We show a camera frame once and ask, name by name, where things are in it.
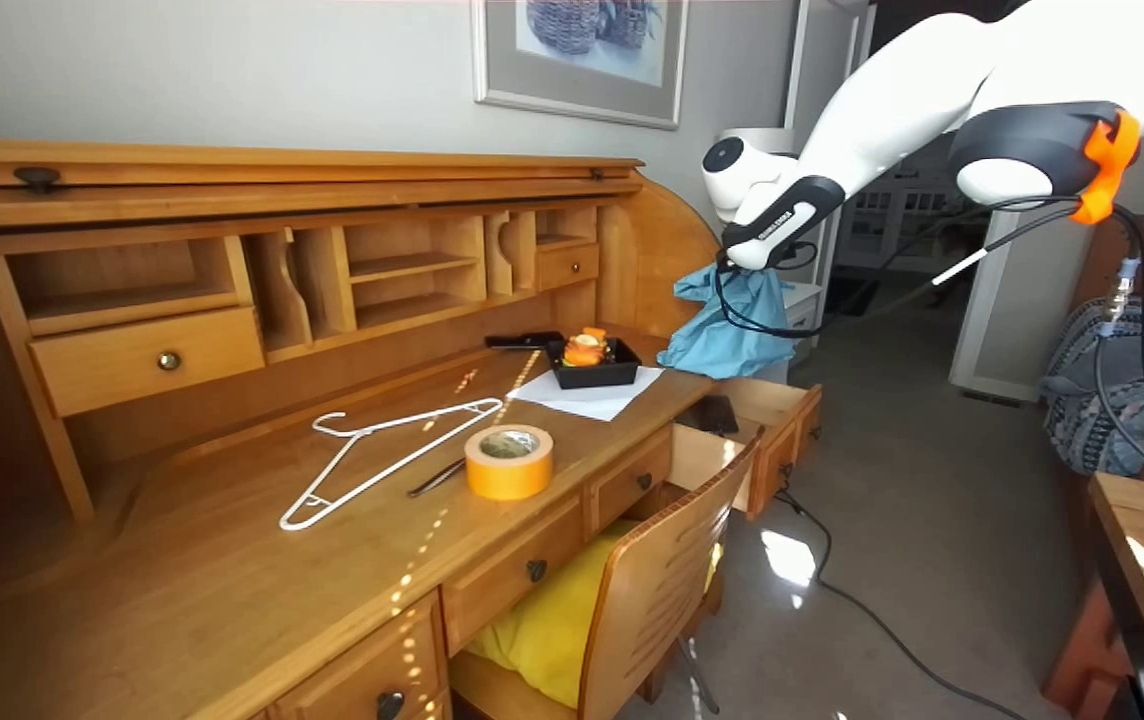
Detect framed wall picture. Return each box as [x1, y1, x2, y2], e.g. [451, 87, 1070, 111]
[471, 0, 690, 130]

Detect black floor cable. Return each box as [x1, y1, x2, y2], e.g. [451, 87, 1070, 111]
[774, 484, 1004, 720]

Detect white paper sheet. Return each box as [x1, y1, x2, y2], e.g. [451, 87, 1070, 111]
[516, 370, 659, 425]

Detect black pen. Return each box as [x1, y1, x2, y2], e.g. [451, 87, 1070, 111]
[407, 460, 464, 496]

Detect orange toy on tray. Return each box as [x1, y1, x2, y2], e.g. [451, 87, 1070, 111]
[562, 330, 607, 370]

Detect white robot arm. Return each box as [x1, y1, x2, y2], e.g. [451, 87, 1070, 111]
[704, 0, 1144, 273]

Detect yellow seat cushion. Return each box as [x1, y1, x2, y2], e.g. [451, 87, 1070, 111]
[451, 516, 726, 720]

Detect patterned blanket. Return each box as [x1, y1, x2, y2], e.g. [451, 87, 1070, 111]
[1039, 301, 1144, 477]

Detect wooden chair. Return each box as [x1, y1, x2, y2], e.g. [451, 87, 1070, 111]
[449, 427, 755, 720]

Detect orange tape roll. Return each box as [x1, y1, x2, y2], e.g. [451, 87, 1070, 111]
[464, 425, 552, 502]

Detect light blue cloth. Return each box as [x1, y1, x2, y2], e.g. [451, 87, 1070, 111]
[659, 264, 796, 382]

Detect white nightstand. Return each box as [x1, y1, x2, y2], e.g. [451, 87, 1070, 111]
[768, 285, 820, 382]

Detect open wooden side drawer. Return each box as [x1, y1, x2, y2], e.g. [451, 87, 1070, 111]
[673, 382, 824, 516]

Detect white wire hanger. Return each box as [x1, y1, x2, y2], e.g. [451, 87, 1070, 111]
[280, 396, 501, 532]

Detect black tray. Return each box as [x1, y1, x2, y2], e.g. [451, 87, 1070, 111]
[547, 340, 640, 390]

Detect wooden roll-top desk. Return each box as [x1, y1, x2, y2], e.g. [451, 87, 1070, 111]
[0, 146, 722, 720]

